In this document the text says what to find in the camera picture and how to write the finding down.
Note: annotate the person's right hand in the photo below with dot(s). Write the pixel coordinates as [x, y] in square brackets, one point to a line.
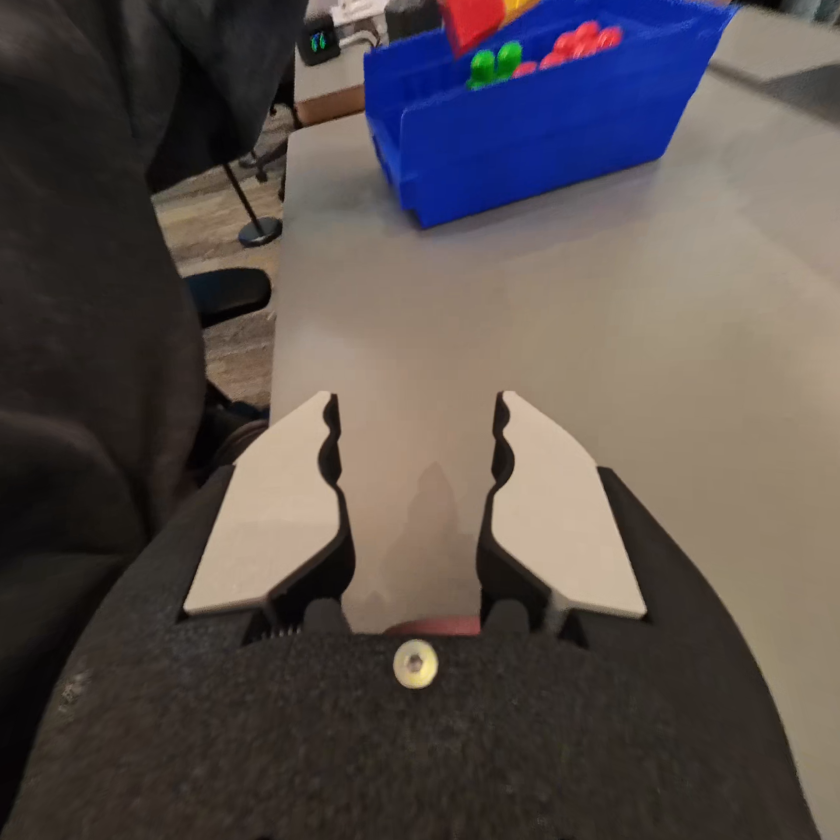
[433, 627]

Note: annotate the green two-stud block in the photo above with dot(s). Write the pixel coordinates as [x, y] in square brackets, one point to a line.
[495, 62]

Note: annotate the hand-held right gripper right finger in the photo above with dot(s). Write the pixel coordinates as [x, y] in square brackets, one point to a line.
[564, 525]

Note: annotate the black round base stand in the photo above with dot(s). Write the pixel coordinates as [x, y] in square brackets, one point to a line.
[259, 231]

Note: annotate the black mesh chair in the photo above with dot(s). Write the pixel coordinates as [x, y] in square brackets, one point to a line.
[229, 295]

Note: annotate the black device green lights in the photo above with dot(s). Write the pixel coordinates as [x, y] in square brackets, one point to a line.
[319, 43]

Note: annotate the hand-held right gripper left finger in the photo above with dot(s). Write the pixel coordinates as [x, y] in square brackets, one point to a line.
[269, 525]

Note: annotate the blue plastic bin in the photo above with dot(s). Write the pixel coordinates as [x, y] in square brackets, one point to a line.
[525, 144]

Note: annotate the black box device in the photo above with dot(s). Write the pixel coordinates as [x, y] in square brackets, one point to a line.
[413, 19]

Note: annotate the yellow one-stud block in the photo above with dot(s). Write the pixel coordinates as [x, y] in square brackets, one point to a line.
[518, 10]

